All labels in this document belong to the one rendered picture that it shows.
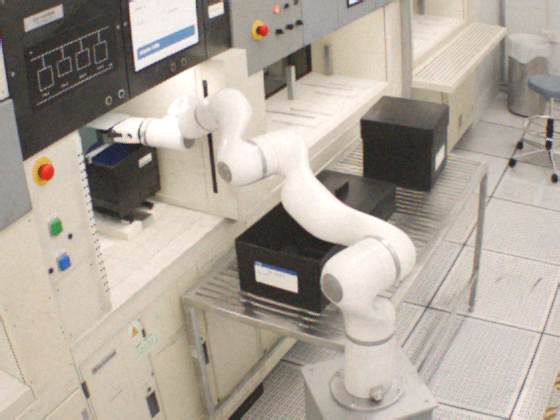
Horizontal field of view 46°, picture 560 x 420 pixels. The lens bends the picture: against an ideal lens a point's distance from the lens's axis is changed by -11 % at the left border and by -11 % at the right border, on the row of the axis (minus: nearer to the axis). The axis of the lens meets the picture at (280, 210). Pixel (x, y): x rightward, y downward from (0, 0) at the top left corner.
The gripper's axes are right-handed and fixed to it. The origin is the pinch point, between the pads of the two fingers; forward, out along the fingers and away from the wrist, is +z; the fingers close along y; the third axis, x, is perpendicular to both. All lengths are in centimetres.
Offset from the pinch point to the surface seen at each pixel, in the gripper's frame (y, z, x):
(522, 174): 266, -94, -119
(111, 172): -11.0, -8.6, -9.8
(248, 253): -7, -52, -30
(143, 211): 2.7, -7.5, -30.4
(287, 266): -7, -65, -30
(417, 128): 74, -76, -19
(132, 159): -1.8, -9.9, -9.4
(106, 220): -7.3, 0.9, -30.5
